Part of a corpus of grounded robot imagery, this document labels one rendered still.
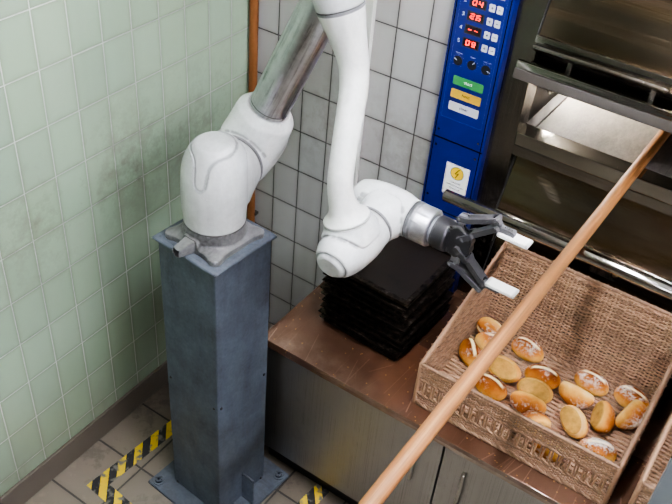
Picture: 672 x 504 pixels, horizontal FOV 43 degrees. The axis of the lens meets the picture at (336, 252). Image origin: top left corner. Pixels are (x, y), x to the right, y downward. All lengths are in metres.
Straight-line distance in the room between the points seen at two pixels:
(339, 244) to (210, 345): 0.60
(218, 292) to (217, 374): 0.28
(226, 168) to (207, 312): 0.40
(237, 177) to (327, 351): 0.68
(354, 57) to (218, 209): 0.50
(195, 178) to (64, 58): 0.46
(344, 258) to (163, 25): 0.95
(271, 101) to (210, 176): 0.24
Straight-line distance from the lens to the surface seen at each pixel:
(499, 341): 1.65
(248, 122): 2.09
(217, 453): 2.54
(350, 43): 1.74
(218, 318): 2.15
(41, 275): 2.43
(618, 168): 2.30
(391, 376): 2.40
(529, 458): 2.27
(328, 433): 2.57
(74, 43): 2.21
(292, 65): 1.99
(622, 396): 2.48
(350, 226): 1.77
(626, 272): 1.97
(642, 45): 2.15
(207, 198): 1.99
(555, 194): 2.40
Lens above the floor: 2.32
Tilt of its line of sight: 39 degrees down
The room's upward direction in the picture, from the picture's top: 5 degrees clockwise
